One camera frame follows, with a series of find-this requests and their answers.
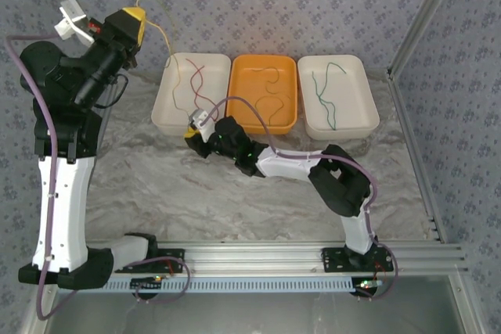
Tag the grey metal lower panel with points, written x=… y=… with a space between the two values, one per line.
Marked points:
x=254 y=314

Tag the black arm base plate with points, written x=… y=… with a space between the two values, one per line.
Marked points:
x=332 y=261
x=172 y=256

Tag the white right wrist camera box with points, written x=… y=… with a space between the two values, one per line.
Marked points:
x=201 y=117

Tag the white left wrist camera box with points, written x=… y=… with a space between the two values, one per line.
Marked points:
x=72 y=17

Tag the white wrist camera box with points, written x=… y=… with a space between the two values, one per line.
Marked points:
x=201 y=117
x=72 y=17

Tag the orange plastic tray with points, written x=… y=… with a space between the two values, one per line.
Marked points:
x=242 y=87

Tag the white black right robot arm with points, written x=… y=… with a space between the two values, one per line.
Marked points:
x=285 y=167

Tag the white plastic tray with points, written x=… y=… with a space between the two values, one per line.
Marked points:
x=219 y=76
x=360 y=95

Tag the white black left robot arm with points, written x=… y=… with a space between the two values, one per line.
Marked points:
x=62 y=201

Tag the small circuit board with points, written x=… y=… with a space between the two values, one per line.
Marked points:
x=368 y=284
x=146 y=283

